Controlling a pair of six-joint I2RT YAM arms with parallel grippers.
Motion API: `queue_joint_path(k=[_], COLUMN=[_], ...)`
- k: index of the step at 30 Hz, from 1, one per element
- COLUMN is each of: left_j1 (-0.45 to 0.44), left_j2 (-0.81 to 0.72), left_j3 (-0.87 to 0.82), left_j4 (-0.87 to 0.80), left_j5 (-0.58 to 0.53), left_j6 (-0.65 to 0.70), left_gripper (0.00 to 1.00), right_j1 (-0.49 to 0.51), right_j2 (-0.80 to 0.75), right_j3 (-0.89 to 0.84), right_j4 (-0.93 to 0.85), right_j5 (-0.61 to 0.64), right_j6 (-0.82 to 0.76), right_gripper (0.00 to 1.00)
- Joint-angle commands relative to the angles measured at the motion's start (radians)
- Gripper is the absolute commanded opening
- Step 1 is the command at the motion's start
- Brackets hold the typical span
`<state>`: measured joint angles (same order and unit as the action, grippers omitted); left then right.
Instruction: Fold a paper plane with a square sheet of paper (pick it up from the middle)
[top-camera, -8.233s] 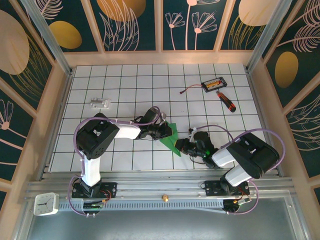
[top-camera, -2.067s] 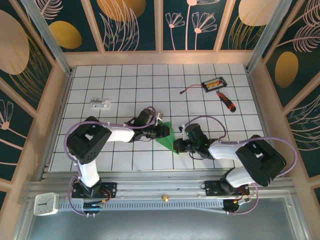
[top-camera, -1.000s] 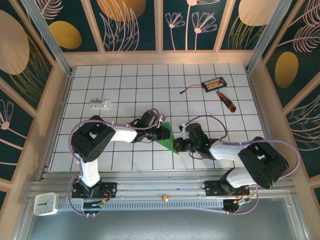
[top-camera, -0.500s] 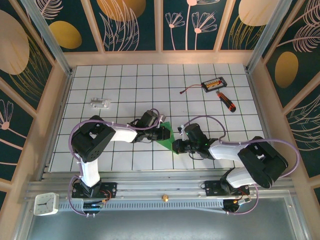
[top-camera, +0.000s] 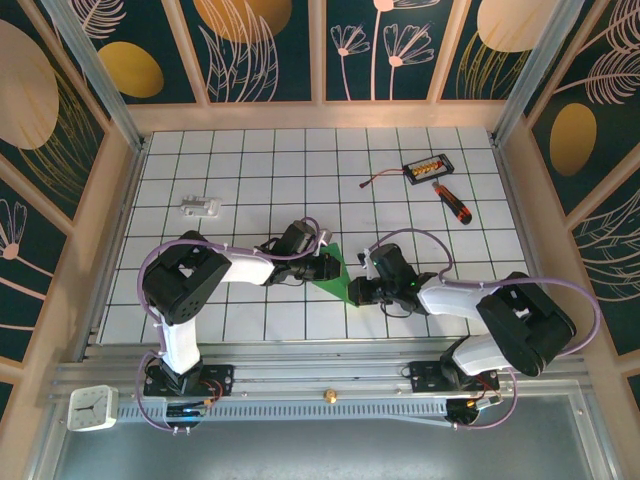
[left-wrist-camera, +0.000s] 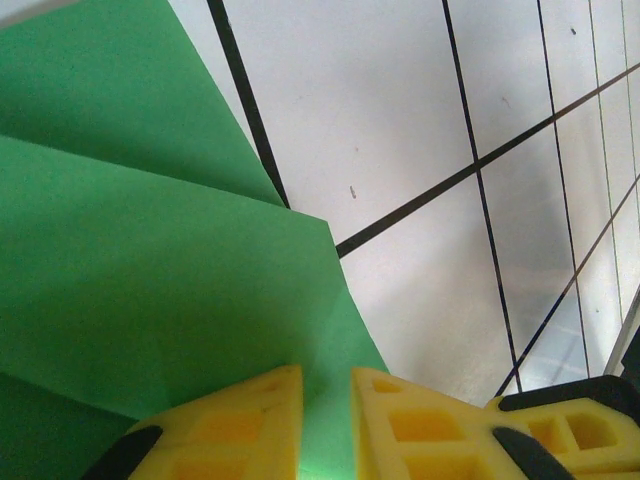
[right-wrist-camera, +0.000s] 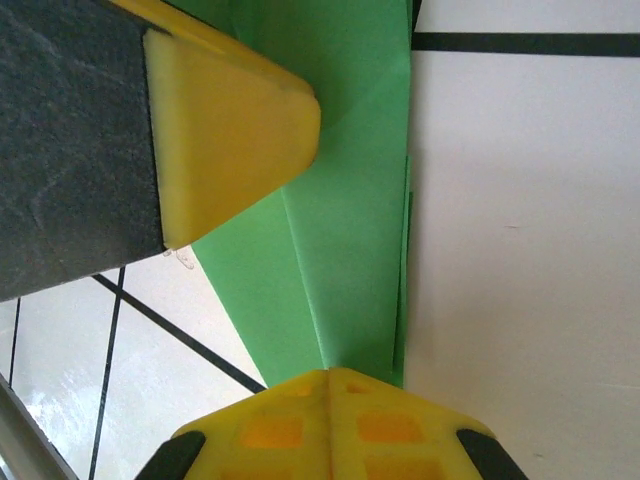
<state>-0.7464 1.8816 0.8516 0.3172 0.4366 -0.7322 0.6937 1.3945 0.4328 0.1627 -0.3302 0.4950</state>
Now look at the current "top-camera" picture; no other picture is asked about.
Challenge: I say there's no green paper sheet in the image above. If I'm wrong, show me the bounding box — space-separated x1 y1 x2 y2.
312 242 365 309

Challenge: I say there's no white square clock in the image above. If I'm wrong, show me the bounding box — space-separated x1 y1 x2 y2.
67 385 119 433

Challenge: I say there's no orange black utility knife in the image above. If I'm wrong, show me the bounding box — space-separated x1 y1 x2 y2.
431 182 474 226

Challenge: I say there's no black tray with gold connectors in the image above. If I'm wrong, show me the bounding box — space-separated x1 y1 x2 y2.
402 153 455 186

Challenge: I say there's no grey metal panel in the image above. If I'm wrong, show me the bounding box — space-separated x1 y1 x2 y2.
29 394 616 480

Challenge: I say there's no power wiring with connector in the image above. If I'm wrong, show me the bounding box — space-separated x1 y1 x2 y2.
462 372 504 411
164 377 226 420

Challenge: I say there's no thin red wire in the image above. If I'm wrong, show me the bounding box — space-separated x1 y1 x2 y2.
359 168 407 190

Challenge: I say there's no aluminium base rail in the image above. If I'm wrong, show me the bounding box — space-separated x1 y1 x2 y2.
49 344 596 401

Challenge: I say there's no white plastic bracket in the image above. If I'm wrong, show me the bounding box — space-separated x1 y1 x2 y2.
179 194 224 220

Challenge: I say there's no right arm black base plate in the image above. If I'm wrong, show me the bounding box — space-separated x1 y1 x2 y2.
409 360 500 396

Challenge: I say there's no slotted grey cable duct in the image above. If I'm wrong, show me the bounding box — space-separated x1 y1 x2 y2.
115 399 451 426

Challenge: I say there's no aluminium side rail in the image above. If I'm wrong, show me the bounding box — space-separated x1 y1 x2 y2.
491 139 569 354
79 137 150 361

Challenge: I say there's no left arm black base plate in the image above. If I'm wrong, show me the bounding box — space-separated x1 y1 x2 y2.
143 364 235 399

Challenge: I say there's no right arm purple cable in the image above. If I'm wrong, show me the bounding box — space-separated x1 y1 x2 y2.
367 228 601 432

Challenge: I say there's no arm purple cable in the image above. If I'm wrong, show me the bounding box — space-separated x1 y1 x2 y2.
367 228 601 432
133 215 326 434

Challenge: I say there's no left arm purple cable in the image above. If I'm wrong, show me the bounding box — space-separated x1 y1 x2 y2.
133 215 326 434

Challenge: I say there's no aluminium frame post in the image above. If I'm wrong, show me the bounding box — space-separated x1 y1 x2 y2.
491 0 599 147
42 0 149 151

